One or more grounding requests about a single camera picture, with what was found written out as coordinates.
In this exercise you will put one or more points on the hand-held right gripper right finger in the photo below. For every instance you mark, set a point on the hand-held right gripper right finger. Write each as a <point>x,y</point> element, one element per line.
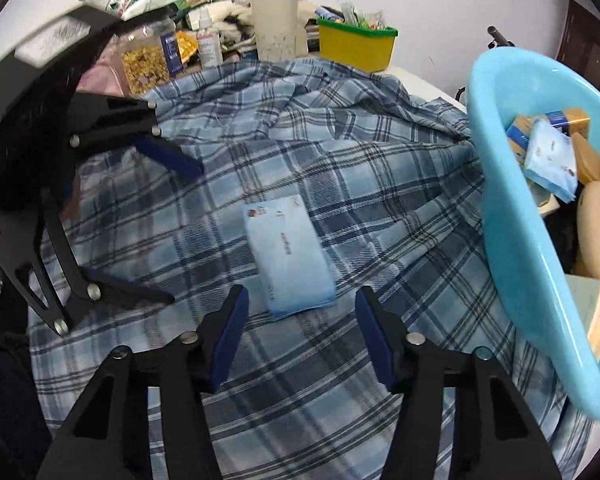
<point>375,340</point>

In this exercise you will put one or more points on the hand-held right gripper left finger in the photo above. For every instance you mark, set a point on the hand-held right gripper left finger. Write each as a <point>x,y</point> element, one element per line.
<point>227,330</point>

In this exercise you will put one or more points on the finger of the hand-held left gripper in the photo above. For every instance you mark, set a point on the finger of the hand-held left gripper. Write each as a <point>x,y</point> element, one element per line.
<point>85,285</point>
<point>172,157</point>

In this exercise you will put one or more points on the light blue tissue pack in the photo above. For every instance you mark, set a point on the light blue tissue pack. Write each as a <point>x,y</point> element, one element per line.
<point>290,255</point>

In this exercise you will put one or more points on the blue plastic basin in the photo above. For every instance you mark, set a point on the blue plastic basin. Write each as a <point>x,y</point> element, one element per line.
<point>520,270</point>

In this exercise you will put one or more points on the jar of dried flowers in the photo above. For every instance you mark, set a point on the jar of dried flowers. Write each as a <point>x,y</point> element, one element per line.
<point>145,67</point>

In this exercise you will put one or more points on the pink pouch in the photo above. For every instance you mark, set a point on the pink pouch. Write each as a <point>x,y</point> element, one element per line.
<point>107,75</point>

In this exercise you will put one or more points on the yellow snack packet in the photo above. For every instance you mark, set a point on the yellow snack packet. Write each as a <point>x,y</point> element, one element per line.
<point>186,47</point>

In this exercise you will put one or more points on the white spray bottle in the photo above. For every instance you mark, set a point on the white spray bottle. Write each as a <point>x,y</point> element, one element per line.
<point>210,50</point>

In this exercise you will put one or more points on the white plush toy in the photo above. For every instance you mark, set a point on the white plush toy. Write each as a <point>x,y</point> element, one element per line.
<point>232,15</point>

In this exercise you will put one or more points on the blue plaid cloth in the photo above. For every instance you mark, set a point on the blue plaid cloth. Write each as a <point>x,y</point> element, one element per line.
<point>330,160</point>

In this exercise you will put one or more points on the green and white plastic bag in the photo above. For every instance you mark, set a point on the green and white plastic bag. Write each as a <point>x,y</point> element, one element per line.
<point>125,2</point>

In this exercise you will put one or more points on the beige tumbler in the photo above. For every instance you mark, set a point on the beige tumbler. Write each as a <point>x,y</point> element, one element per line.
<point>277,25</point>

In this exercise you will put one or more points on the yellow plastic bin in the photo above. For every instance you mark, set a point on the yellow plastic bin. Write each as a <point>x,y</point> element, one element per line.
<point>355,50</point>

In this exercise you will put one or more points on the black box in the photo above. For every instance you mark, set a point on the black box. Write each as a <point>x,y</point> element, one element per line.
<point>565,240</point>

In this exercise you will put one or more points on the tan and green box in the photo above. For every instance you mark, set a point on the tan and green box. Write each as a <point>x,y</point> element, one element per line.
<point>587,305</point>

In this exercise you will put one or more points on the bunch of sachets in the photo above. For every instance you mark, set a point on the bunch of sachets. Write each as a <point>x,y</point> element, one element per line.
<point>360,15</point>

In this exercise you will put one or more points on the round tan case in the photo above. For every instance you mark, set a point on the round tan case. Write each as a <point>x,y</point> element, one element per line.
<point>597,230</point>

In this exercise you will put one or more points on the blue patterned tissue packet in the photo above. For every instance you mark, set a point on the blue patterned tissue packet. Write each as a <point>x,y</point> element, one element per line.
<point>550,155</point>

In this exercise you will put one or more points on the black bicycle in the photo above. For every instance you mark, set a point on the black bicycle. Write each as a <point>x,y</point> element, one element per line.
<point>497,36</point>

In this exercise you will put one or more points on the dark wooden door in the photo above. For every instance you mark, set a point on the dark wooden door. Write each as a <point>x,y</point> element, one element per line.
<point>590,45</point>

